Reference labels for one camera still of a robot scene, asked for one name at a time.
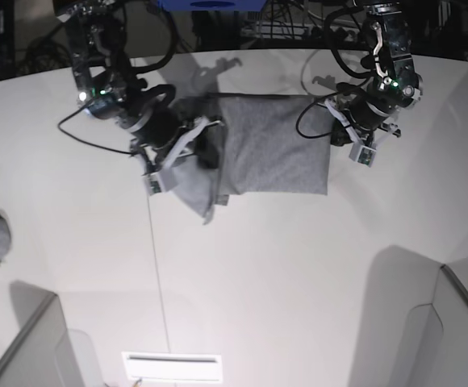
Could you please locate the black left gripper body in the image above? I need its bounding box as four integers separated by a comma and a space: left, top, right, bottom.
335, 96, 383, 129

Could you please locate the white slotted tray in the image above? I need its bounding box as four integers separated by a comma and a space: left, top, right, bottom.
122, 352, 224, 384

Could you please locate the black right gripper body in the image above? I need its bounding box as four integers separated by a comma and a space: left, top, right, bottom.
135, 109, 219, 169

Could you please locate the blue box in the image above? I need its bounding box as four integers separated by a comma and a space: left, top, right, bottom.
157, 0, 266, 12

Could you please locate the grey T-shirt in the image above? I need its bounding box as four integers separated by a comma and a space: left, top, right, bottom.
172, 97, 334, 222

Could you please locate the grey partition right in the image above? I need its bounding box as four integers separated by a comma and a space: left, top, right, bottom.
393, 265, 468, 386

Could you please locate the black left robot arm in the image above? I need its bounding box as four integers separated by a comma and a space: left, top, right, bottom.
324, 1, 422, 145

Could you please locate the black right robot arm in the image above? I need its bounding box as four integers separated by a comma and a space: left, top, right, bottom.
52, 1, 195, 172

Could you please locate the grey partition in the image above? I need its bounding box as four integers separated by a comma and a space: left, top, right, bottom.
393, 265, 468, 386
0, 292, 104, 386

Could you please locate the grey partition left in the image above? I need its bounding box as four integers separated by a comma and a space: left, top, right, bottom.
0, 292, 104, 386

